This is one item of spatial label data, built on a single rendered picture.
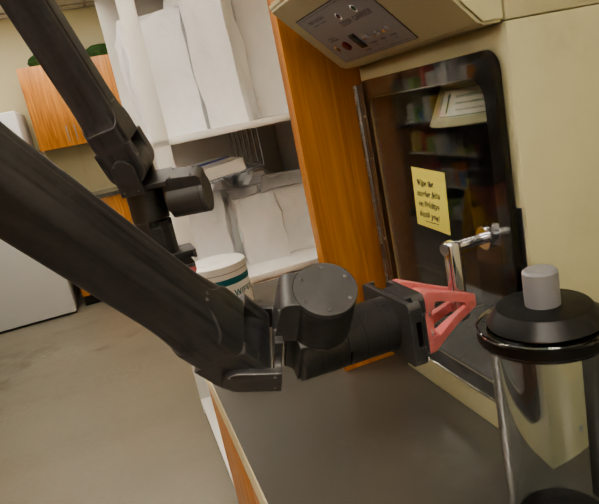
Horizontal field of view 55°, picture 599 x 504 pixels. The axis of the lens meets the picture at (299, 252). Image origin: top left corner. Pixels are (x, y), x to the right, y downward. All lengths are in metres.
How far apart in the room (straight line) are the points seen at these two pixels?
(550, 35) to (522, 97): 0.06
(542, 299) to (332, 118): 0.50
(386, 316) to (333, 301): 0.10
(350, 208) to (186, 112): 1.05
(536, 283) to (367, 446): 0.38
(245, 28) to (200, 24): 0.19
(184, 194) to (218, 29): 0.97
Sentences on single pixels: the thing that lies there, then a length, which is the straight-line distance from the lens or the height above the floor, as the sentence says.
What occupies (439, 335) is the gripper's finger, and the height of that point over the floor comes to 1.12.
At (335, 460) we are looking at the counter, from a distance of 0.77.
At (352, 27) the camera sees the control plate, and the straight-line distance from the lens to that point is 0.72.
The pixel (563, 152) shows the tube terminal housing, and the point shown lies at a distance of 0.63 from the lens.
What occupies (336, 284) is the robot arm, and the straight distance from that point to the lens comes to 0.50.
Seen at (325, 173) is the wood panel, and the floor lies 1.27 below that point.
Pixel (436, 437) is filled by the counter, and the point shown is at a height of 0.94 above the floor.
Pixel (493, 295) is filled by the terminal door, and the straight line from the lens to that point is 0.67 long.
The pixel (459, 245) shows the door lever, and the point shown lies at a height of 1.20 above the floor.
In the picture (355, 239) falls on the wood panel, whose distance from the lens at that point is 0.92.
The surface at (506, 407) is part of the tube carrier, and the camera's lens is 0.52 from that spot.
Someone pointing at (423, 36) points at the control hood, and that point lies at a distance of 0.65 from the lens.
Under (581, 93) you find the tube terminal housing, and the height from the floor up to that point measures 1.33.
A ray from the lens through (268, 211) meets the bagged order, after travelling 1.81.
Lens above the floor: 1.37
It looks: 14 degrees down
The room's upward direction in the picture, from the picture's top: 12 degrees counter-clockwise
